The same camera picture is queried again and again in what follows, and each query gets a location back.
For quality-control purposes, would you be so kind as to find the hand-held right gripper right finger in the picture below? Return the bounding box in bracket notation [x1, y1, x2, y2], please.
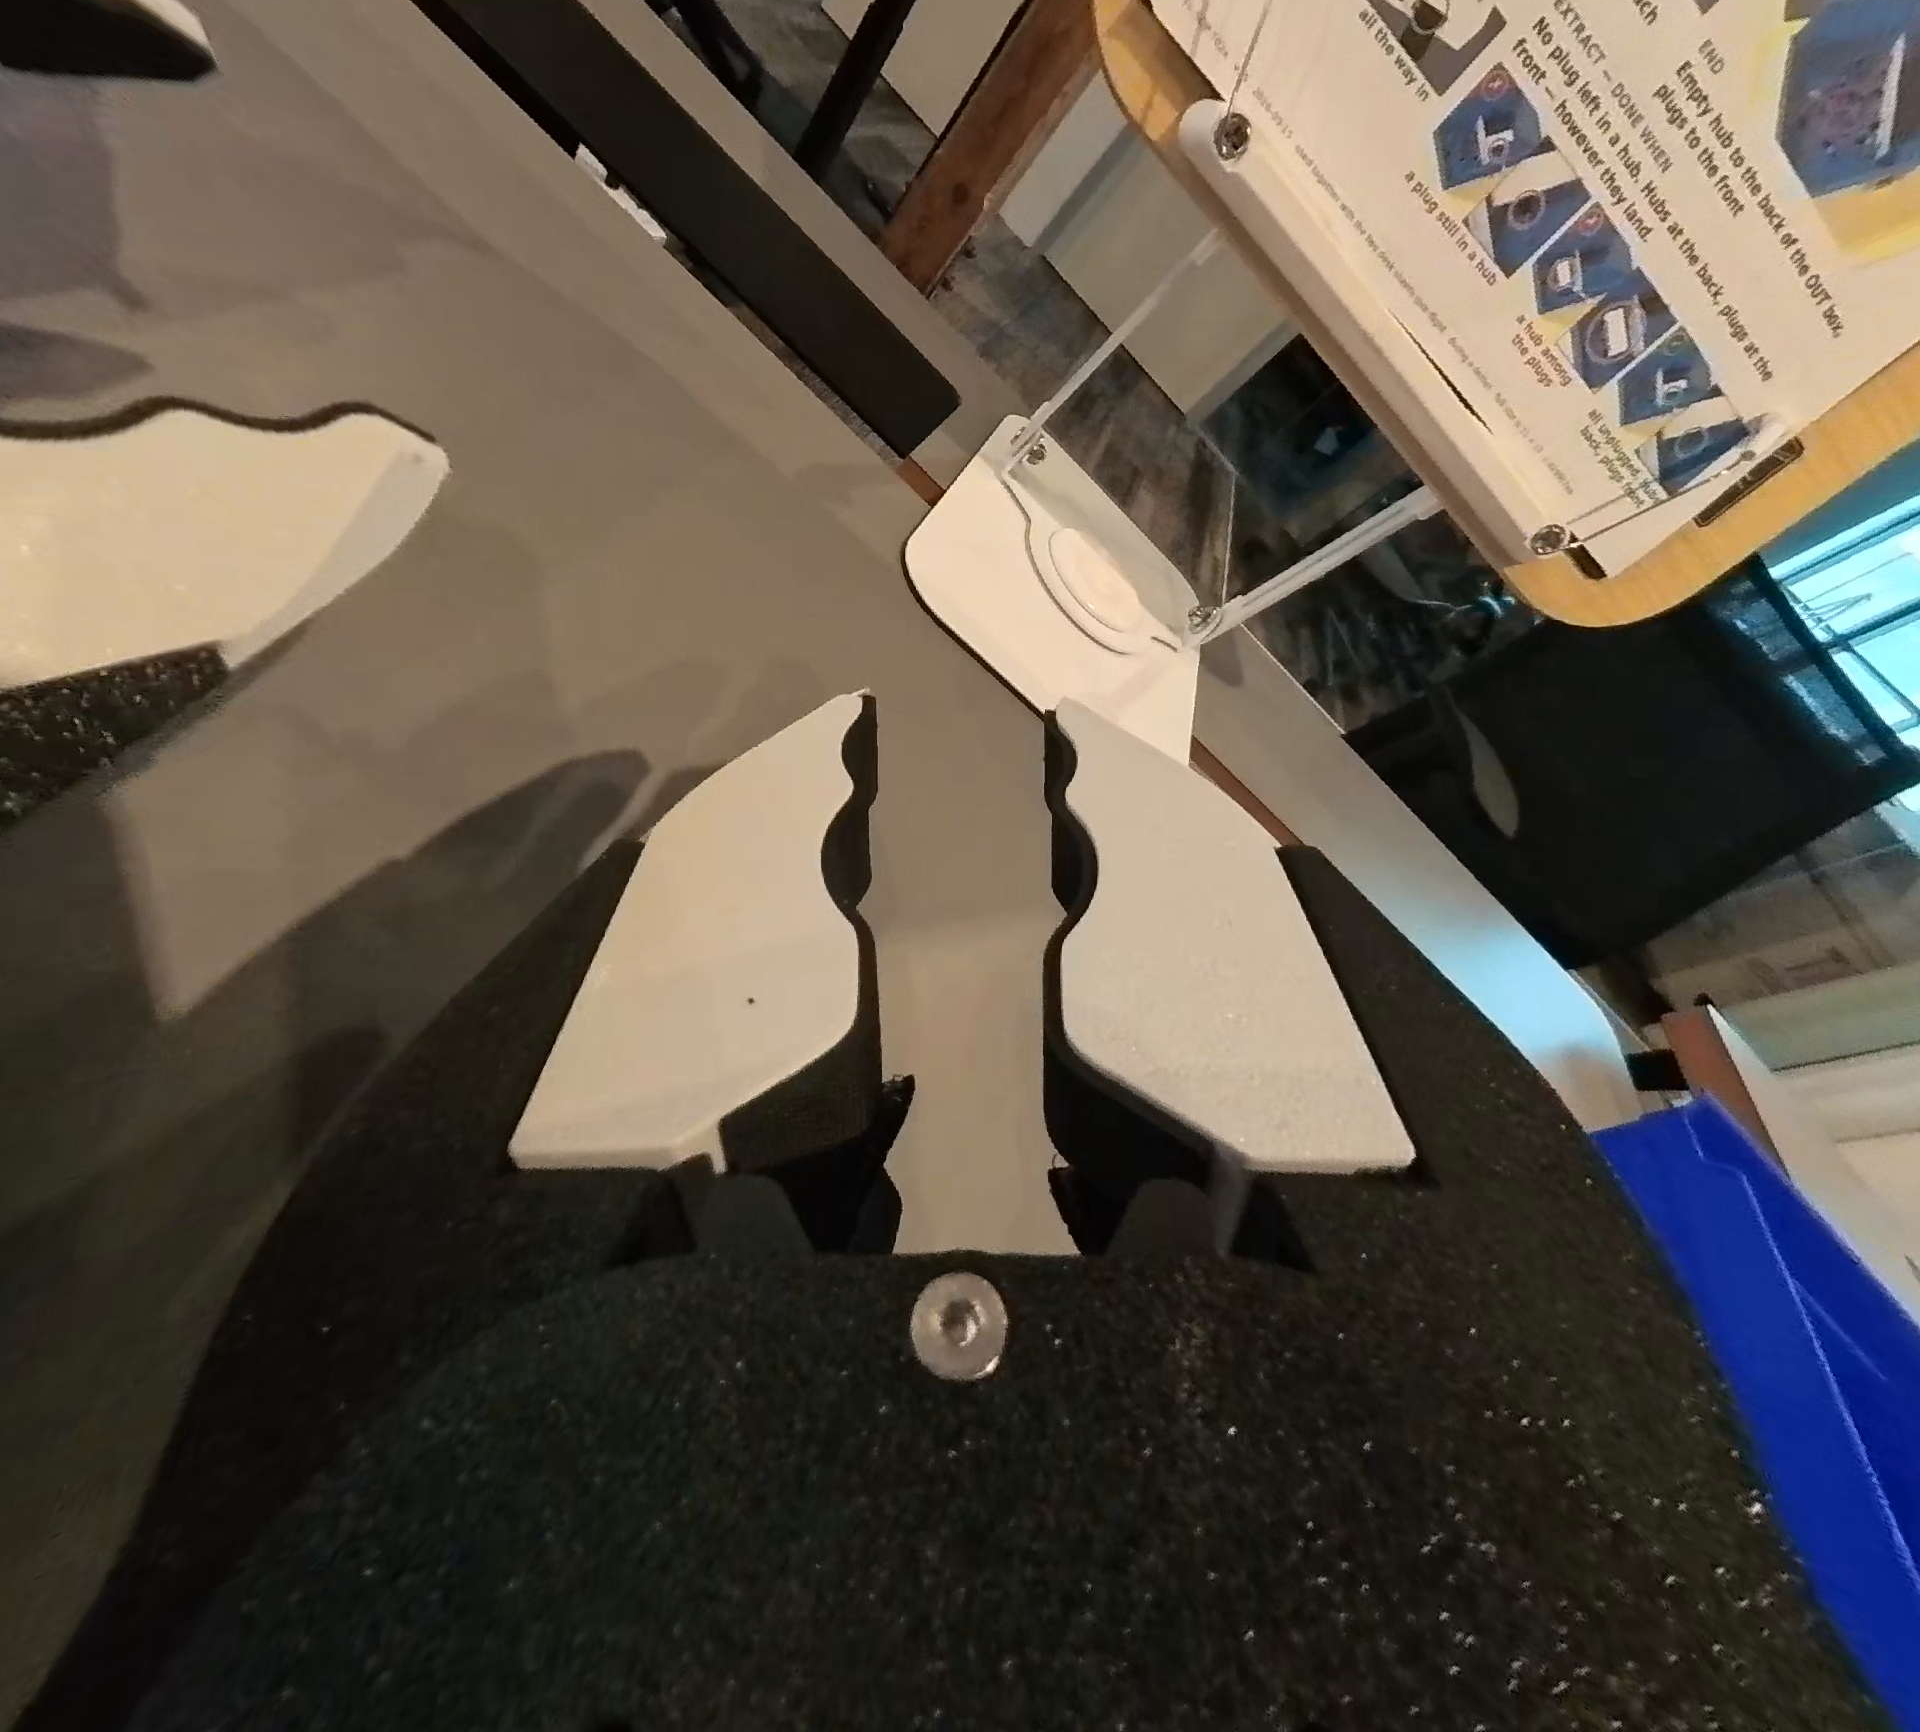
[1044, 696, 1419, 1187]

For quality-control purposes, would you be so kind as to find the black office chair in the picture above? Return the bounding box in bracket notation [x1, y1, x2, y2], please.
[1350, 585, 1920, 972]

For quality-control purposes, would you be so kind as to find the white wooden document stand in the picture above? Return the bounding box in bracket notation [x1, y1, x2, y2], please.
[904, 0, 1920, 775]

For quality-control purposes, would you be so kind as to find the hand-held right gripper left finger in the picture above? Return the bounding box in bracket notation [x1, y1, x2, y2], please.
[510, 692, 917, 1225]

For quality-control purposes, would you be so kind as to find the wooden support post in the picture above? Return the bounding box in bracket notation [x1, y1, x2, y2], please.
[875, 0, 1119, 298]

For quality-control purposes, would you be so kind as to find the blue plastic bin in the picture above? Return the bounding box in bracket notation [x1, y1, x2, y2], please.
[1589, 1098, 1920, 1732]

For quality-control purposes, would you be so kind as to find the multi-pane window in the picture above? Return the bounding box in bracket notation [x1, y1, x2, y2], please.
[1709, 509, 1920, 775]

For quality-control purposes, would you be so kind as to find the black rectangular pad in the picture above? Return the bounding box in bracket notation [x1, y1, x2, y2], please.
[407, 0, 962, 453]

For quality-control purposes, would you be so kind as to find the printed instruction sheet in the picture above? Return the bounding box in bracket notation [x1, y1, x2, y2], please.
[1145, 0, 1920, 580]

